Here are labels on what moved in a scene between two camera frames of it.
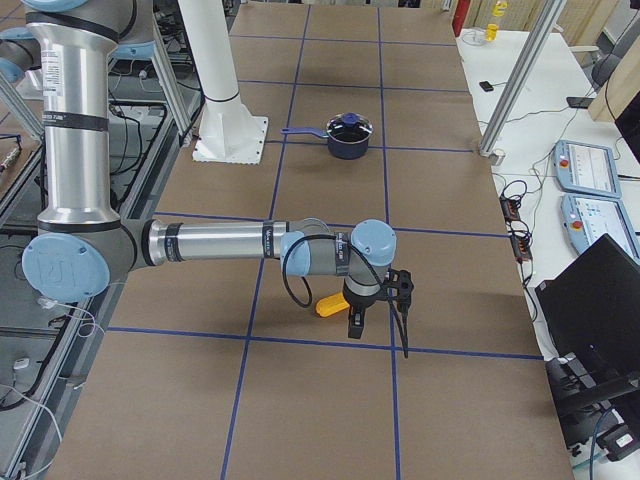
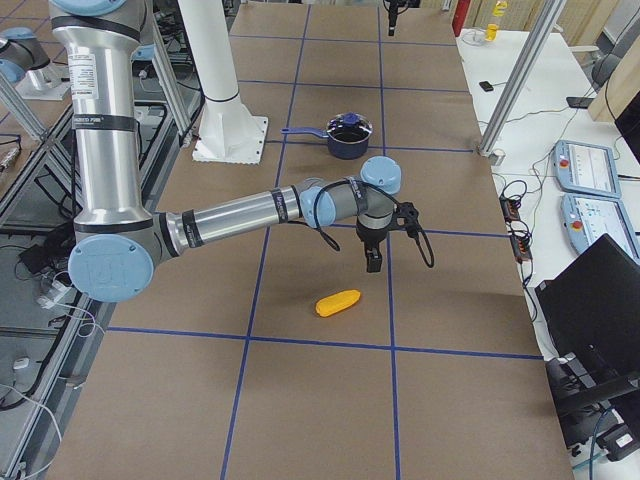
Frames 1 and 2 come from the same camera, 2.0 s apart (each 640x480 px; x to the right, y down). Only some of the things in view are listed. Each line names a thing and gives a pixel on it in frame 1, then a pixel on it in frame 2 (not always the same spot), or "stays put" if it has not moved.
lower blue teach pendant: [588, 217] stays put
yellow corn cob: [328, 305] stays put
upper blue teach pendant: [585, 168] stays put
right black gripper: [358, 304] → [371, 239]
